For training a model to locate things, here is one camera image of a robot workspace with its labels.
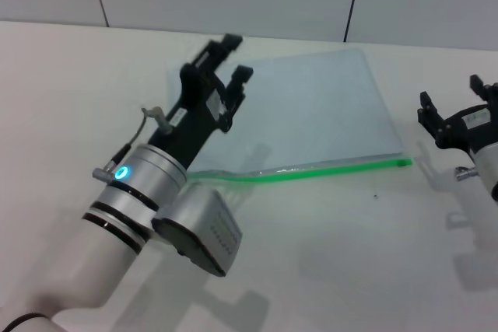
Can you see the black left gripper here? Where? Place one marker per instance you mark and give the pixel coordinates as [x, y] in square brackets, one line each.
[190, 126]

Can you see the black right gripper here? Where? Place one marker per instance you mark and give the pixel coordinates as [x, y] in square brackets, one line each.
[474, 130]

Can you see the green zipper slider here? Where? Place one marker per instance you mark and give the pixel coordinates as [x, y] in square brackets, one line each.
[404, 162]

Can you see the clear green-zip document bag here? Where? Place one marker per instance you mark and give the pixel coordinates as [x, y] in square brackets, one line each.
[311, 114]

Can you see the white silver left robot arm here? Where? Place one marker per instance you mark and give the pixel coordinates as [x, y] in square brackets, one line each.
[89, 262]

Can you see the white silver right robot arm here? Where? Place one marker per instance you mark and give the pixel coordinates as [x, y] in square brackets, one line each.
[488, 172]

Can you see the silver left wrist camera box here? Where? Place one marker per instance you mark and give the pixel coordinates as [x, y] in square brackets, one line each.
[202, 227]

